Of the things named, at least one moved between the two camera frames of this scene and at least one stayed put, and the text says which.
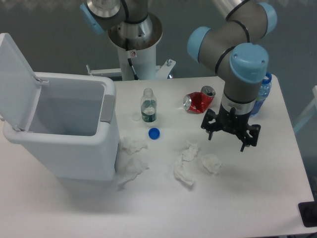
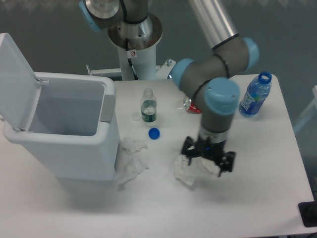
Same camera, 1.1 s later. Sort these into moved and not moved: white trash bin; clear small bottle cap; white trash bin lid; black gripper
Moved: black gripper
Not moved: clear small bottle cap; white trash bin lid; white trash bin
